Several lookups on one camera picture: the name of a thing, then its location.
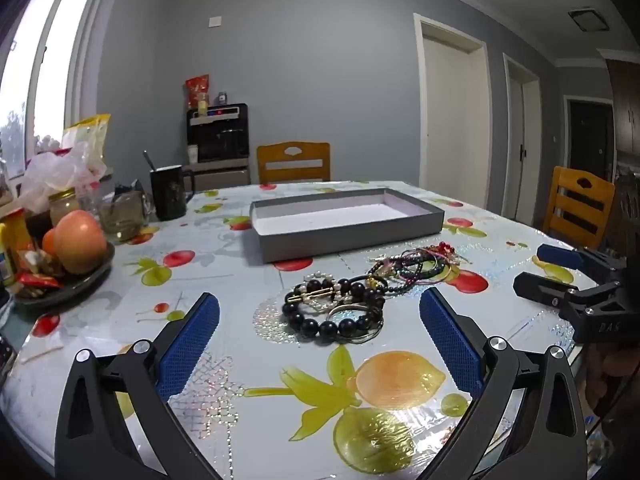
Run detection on person's right hand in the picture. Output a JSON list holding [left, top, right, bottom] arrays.
[[584, 344, 640, 413]]

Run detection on white door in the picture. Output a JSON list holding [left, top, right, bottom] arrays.
[[502, 53, 544, 227], [413, 12, 493, 209]]

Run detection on white plastic bag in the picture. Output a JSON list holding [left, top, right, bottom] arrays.
[[20, 142, 108, 207]]

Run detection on apple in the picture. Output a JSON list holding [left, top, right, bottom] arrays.
[[54, 210, 108, 275]]

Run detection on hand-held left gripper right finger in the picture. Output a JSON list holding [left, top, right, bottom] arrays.
[[419, 287, 587, 480]]

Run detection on red candy wrappers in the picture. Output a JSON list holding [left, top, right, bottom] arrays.
[[17, 269, 64, 289]]

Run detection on fruit print tablecloth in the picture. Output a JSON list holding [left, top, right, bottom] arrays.
[[0, 180, 603, 480]]

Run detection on dark door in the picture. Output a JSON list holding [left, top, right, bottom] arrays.
[[563, 95, 615, 182]]

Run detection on grey cabinet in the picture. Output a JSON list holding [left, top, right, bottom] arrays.
[[182, 157, 252, 192]]

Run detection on black bead bracelet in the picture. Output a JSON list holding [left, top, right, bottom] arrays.
[[281, 277, 386, 343]]

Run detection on black hair tie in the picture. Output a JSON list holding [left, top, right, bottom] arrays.
[[344, 273, 389, 292]]

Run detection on pink cord bracelet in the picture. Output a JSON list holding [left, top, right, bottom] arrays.
[[400, 252, 463, 291]]

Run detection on wooden chair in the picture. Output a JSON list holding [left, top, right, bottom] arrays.
[[256, 141, 331, 184], [542, 165, 616, 250]]

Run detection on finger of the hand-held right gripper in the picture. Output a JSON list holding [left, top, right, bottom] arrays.
[[537, 243, 627, 286], [512, 271, 627, 312]]

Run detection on black crumpled bag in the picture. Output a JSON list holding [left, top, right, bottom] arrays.
[[114, 180, 147, 202]]

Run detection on black mug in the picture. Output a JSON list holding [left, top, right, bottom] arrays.
[[150, 165, 195, 222]]

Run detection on grey cardboard box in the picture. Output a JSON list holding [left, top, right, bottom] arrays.
[[249, 187, 446, 264]]

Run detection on black water dispenser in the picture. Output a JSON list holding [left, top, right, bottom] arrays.
[[186, 103, 250, 163]]

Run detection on dark fruit plate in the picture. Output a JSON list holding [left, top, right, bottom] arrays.
[[12, 241, 116, 309]]

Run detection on window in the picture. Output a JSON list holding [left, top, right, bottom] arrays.
[[0, 0, 103, 182]]

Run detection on glass teapot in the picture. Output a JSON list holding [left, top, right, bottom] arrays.
[[97, 191, 153, 242]]

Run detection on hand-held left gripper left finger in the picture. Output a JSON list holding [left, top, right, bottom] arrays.
[[54, 291, 236, 480]]

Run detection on pearl hair clip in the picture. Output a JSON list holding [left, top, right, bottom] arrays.
[[287, 272, 351, 311]]

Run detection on ceiling vent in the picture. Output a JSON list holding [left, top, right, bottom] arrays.
[[568, 7, 612, 32]]

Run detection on orange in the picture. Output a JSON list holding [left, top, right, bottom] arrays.
[[41, 228, 63, 262]]

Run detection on red packet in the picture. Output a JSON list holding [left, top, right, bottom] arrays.
[[185, 74, 210, 110]]

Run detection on glass jar with gold lid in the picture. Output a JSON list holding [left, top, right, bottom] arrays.
[[49, 187, 84, 222]]

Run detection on red bead bracelet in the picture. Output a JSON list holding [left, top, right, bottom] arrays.
[[425, 241, 471, 265]]

